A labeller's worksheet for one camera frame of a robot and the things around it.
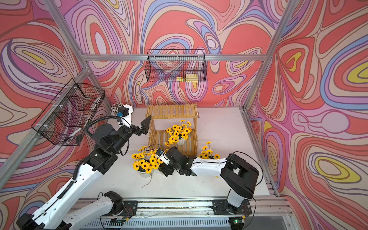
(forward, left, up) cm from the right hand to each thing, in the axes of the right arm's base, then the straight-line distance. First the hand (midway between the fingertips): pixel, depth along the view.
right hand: (164, 165), depth 84 cm
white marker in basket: (+11, +45, +22) cm, 51 cm away
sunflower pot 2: (-2, +9, +11) cm, 15 cm away
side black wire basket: (+15, +50, +26) cm, 58 cm away
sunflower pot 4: (+14, -9, +13) cm, 21 cm away
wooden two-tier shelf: (+19, 0, +22) cm, 29 cm away
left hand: (+11, +6, +35) cm, 37 cm away
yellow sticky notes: (+46, -17, +30) cm, 57 cm away
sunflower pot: (+2, -24, +11) cm, 27 cm away
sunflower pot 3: (-2, +4, +12) cm, 13 cm away
